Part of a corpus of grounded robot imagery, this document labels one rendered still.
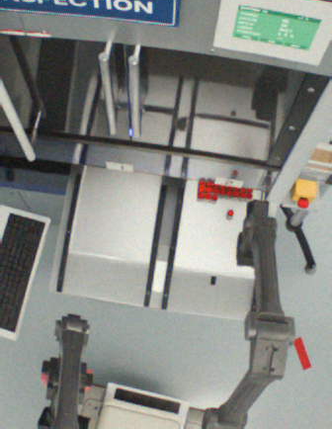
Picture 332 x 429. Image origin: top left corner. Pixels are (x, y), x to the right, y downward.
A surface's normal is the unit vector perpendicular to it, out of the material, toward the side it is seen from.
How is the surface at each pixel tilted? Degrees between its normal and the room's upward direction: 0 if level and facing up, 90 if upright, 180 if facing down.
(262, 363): 7
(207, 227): 0
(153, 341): 0
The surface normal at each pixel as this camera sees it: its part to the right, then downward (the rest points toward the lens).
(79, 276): 0.03, -0.25
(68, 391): 0.22, -0.80
